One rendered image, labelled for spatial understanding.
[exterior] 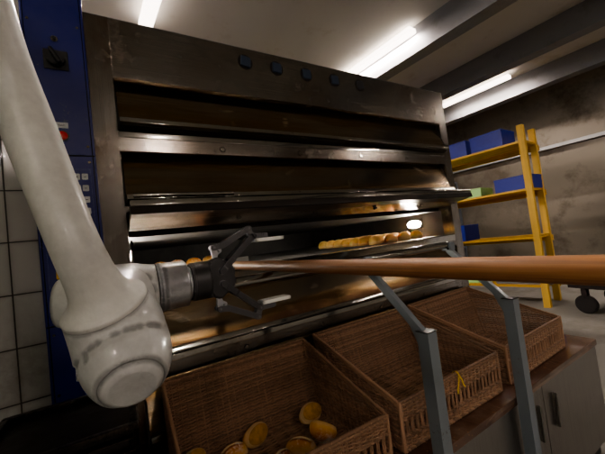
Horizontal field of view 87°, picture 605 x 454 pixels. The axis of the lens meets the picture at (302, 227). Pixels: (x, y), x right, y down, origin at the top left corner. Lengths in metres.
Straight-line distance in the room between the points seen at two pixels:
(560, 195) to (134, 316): 7.46
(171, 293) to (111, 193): 0.67
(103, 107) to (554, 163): 7.29
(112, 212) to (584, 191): 7.25
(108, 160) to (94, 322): 0.86
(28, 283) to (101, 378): 0.81
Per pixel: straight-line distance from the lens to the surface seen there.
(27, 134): 0.51
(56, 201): 0.47
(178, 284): 0.62
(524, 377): 1.48
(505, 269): 0.43
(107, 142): 1.27
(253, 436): 1.26
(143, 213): 1.07
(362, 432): 1.03
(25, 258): 1.22
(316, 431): 1.23
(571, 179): 7.57
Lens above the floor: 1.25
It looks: 3 degrees up
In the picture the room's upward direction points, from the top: 7 degrees counter-clockwise
